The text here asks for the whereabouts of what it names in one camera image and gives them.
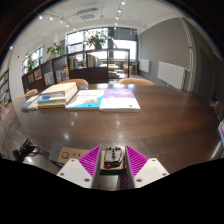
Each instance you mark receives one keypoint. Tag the ceiling track spotlights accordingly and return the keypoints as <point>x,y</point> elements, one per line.
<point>119,10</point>

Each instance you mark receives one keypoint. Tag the white thin book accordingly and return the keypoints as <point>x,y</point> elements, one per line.
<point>34,106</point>

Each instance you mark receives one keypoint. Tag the small black charger block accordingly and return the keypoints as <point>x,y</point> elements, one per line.
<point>113,157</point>

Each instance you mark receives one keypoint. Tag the white vertical wall pipe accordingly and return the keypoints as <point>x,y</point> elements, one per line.
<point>190,55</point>

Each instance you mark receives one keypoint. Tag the dark grey door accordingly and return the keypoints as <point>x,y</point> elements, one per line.
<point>206,75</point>

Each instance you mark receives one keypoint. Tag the blue booklet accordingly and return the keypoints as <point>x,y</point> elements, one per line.
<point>221,133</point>

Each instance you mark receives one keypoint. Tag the small potted green plant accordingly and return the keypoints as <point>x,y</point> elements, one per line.
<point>30,63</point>

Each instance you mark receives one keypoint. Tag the brown wooden chair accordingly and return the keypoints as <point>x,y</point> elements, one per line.
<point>217,110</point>

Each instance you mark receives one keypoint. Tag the wall bookshelf unit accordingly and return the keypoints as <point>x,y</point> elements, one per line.
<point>3,91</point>

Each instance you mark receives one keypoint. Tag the orange chairs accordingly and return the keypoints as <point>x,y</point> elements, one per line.
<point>136,81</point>

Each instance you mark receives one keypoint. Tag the medium potted green plant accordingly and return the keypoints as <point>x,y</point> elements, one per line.
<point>55,49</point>

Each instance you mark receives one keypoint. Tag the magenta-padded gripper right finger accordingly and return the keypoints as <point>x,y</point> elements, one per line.
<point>136,161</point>

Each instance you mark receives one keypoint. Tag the white illustrated cover book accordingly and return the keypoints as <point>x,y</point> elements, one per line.
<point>85,99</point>

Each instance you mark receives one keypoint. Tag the dark open shelf unit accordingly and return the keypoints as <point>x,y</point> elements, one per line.
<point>88,75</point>

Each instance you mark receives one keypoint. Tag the purple cover book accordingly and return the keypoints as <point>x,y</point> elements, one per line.
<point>119,99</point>

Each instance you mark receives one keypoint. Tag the dark blue thin book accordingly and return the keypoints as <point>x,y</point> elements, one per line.
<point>27,103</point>

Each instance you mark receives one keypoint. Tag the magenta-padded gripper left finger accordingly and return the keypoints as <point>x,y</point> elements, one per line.
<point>88,161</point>

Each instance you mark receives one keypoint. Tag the large potted green plant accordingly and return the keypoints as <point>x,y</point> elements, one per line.
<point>96,39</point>

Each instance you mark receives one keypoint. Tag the small white wall radiator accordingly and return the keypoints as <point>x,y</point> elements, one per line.
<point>144,65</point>

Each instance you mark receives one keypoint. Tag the ceiling air conditioner vent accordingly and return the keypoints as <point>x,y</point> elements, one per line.
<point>87,14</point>

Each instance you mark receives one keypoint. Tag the large white wall radiator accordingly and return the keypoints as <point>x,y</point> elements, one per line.
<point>170,74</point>

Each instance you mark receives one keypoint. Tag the blue and yellow book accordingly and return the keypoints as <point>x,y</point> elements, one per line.
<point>51,101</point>

